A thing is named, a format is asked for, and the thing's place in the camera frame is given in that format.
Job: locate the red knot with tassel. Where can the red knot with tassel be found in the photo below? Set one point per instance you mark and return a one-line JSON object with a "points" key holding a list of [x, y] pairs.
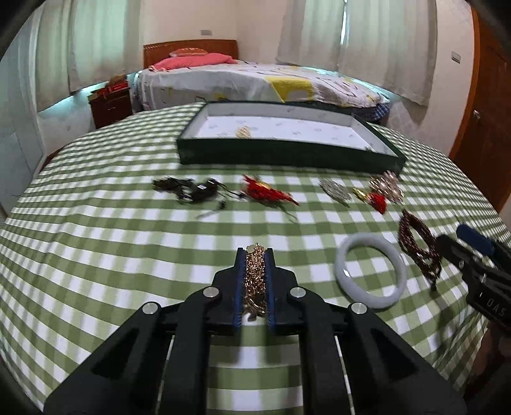
{"points": [[263, 190]]}

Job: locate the green checked tablecloth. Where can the green checked tablecloth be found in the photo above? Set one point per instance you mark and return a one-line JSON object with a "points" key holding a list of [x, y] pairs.
{"points": [[119, 247]]}

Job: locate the silver flower brooch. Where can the silver flower brooch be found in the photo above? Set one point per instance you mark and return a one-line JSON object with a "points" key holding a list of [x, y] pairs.
{"points": [[333, 189]]}

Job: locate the orange red pillow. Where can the orange red pillow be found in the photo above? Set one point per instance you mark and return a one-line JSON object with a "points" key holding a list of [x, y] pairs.
{"points": [[187, 52]]}

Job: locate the dark wooden nightstand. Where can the dark wooden nightstand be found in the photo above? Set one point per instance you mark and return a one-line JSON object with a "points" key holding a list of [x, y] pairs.
{"points": [[111, 109]]}

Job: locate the pink pillow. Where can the pink pillow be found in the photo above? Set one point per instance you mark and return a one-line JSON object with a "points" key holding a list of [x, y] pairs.
{"points": [[191, 60]]}

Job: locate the wooden bed headboard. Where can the wooden bed headboard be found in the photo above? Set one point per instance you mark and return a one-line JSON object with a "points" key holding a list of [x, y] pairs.
{"points": [[159, 50]]}

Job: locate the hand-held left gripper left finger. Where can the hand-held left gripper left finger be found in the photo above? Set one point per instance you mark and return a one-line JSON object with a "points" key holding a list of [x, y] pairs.
{"points": [[239, 287]]}

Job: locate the wooden door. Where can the wooden door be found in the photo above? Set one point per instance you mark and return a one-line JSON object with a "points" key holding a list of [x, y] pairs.
{"points": [[487, 119]]}

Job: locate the white curtain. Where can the white curtain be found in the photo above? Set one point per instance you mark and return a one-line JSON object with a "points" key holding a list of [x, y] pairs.
{"points": [[92, 40], [359, 40]]}

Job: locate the red boxes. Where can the red boxes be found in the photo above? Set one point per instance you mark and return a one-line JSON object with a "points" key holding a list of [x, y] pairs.
{"points": [[113, 87]]}

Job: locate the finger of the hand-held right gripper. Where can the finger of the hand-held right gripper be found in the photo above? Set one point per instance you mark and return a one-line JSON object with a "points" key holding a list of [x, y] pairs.
{"points": [[475, 237], [459, 253]]}

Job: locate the dark green jewelry box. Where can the dark green jewelry box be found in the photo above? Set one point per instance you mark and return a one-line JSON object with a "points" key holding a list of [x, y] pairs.
{"points": [[279, 153]]}

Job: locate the blue plaid bed sheet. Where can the blue plaid bed sheet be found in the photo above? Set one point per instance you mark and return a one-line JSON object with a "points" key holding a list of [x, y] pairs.
{"points": [[375, 113]]}

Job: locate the small red knot charm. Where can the small red knot charm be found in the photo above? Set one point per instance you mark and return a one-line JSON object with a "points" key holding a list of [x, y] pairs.
{"points": [[377, 201]]}

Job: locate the bed with patterned cover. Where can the bed with patterned cover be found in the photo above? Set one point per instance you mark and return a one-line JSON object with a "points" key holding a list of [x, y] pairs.
{"points": [[223, 82]]}

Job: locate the gold pearl brooch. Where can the gold pearl brooch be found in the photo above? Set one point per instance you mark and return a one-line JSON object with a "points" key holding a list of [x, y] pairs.
{"points": [[385, 184]]}

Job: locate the black knot tassel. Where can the black knot tassel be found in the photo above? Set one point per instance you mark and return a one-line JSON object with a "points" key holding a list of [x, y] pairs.
{"points": [[199, 190]]}

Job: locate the white jade bangle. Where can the white jade bangle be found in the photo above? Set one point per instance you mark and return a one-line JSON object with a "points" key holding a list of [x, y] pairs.
{"points": [[343, 275]]}

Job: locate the white wardrobe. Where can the white wardrobe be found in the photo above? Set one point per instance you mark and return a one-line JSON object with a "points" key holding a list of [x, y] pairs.
{"points": [[16, 139]]}

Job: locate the wall switch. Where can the wall switch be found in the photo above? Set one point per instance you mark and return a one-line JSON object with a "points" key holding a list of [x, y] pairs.
{"points": [[456, 56]]}

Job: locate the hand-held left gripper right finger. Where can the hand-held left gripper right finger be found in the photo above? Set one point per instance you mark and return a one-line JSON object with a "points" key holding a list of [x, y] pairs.
{"points": [[271, 287]]}

